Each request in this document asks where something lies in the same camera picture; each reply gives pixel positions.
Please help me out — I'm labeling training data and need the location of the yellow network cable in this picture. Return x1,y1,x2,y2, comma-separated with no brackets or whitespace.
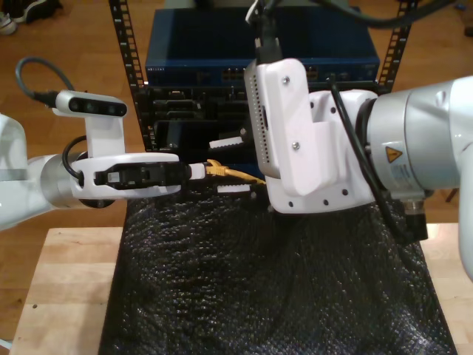
205,158,268,186

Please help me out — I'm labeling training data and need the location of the black rack shelf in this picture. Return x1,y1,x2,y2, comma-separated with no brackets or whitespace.
147,118,259,166

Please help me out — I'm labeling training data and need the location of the black rack server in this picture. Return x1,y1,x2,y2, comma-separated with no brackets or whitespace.
135,85,252,122

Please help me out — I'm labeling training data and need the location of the black bubble mat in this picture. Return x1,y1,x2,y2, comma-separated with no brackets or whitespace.
98,177,457,355

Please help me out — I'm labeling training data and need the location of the white sneaker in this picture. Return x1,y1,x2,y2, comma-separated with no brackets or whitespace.
0,10,18,36

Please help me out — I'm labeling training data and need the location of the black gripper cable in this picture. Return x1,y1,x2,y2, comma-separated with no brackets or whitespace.
61,135,88,186
330,83,430,245

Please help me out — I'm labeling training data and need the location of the grey camera cable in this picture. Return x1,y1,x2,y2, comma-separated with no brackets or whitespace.
14,56,77,104

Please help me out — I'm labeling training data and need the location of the blue network switch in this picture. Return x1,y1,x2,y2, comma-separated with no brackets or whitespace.
145,7,381,88

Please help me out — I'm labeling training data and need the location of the thick black camera cable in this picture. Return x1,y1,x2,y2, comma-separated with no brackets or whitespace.
245,0,457,64

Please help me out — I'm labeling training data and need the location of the black perforated rack frame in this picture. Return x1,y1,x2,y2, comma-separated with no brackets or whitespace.
108,0,421,166

